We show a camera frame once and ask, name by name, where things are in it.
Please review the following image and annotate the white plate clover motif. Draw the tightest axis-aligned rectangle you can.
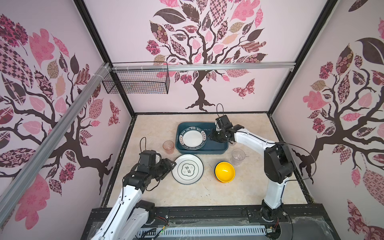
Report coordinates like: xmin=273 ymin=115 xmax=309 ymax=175
xmin=172 ymin=154 xmax=204 ymax=185

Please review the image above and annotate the white plate green lettered rim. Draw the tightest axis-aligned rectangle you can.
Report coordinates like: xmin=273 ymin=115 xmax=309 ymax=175
xmin=179 ymin=127 xmax=207 ymax=150

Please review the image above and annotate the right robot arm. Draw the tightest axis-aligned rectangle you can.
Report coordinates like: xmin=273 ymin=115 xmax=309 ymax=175
xmin=209 ymin=115 xmax=294 ymax=222

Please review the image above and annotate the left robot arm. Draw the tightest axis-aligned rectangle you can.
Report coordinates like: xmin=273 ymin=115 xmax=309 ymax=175
xmin=92 ymin=159 xmax=177 ymax=240

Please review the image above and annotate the teal plastic bin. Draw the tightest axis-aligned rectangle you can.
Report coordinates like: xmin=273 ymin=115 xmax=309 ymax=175
xmin=176 ymin=122 xmax=229 ymax=155

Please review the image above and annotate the pink plastic cup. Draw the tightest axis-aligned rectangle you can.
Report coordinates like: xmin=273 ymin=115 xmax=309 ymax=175
xmin=163 ymin=141 xmax=175 ymax=155

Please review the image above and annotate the clear cup front right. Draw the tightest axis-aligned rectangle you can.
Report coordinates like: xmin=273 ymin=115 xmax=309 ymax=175
xmin=231 ymin=149 xmax=246 ymax=166

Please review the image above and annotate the blue bowl under yellow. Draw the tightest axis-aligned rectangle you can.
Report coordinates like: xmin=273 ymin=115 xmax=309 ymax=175
xmin=213 ymin=161 xmax=236 ymax=184

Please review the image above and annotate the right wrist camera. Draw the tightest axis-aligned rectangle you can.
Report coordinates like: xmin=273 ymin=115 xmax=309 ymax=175
xmin=216 ymin=115 xmax=233 ymax=131

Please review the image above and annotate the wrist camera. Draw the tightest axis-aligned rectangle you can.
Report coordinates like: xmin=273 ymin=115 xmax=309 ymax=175
xmin=216 ymin=115 xmax=233 ymax=131
xmin=138 ymin=150 xmax=161 ymax=174

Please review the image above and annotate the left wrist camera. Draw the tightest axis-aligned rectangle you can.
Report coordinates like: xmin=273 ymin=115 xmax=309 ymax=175
xmin=138 ymin=150 xmax=161 ymax=174

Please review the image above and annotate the white slotted cable duct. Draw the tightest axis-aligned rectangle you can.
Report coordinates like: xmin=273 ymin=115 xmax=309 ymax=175
xmin=134 ymin=226 xmax=268 ymax=239

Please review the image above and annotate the aluminium rail back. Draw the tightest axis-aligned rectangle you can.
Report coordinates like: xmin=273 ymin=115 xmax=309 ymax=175
xmin=112 ymin=62 xmax=296 ymax=72

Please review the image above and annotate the aluminium rail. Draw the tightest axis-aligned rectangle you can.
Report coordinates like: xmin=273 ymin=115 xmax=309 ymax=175
xmin=112 ymin=62 xmax=296 ymax=72
xmin=1 ymin=63 xmax=111 ymax=224

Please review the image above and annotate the black wire basket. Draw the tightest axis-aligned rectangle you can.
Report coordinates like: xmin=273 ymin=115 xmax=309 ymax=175
xmin=102 ymin=61 xmax=171 ymax=95

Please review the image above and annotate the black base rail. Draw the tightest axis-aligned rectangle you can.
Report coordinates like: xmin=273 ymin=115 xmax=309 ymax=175
xmin=80 ymin=203 xmax=340 ymax=240

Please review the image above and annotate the aluminium rail left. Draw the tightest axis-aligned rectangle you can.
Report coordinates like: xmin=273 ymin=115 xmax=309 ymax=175
xmin=1 ymin=63 xmax=111 ymax=224

